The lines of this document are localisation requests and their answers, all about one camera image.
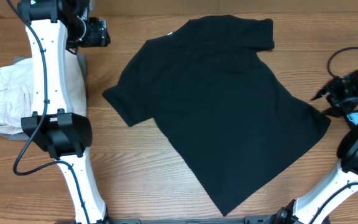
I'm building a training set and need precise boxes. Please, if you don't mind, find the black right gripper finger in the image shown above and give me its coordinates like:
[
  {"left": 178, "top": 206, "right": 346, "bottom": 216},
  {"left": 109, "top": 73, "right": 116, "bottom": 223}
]
[
  {"left": 311, "top": 87, "right": 328, "bottom": 101},
  {"left": 322, "top": 108, "right": 342, "bottom": 118}
]

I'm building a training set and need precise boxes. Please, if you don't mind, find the black t-shirt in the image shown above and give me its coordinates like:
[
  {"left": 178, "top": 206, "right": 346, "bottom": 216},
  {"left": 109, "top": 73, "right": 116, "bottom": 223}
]
[{"left": 103, "top": 15, "right": 331, "bottom": 215}]

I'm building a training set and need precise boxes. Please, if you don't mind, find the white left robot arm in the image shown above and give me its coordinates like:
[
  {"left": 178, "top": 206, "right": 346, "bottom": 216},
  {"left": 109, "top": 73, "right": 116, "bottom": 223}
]
[{"left": 12, "top": 0, "right": 110, "bottom": 223}]

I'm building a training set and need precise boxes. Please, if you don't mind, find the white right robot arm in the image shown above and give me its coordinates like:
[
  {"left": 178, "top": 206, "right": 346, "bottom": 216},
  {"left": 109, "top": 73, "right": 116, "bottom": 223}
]
[{"left": 264, "top": 70, "right": 358, "bottom": 223}]

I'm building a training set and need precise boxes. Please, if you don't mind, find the light blue printed garment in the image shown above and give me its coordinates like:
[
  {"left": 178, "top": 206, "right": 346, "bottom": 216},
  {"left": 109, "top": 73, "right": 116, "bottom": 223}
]
[{"left": 344, "top": 110, "right": 358, "bottom": 129}]

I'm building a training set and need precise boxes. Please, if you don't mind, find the grey folded garment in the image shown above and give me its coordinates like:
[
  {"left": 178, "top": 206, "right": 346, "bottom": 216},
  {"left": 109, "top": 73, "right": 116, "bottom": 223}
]
[{"left": 0, "top": 54, "right": 88, "bottom": 141}]

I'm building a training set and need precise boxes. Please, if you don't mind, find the white folded garment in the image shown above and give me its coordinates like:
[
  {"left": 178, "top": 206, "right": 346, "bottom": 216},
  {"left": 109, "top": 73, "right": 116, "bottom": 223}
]
[{"left": 0, "top": 49, "right": 87, "bottom": 136}]

